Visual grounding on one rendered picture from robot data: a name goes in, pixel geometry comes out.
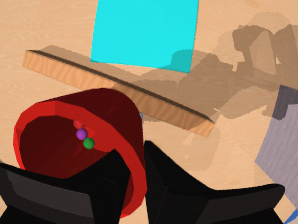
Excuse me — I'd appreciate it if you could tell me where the purple marble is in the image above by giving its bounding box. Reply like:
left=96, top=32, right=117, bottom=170
left=76, top=128, right=88, bottom=140

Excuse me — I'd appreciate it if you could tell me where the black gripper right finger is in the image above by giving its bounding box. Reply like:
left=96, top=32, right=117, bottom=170
left=144, top=140, right=286, bottom=224

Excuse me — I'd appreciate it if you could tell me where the red cup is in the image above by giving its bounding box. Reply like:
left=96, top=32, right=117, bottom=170
left=13, top=87, right=146, bottom=218

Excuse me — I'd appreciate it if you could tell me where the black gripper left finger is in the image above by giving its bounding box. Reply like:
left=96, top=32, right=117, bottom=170
left=0, top=149, right=130, bottom=224

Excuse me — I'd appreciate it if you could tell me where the green marble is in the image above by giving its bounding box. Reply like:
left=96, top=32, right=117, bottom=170
left=84, top=137, right=94, bottom=149

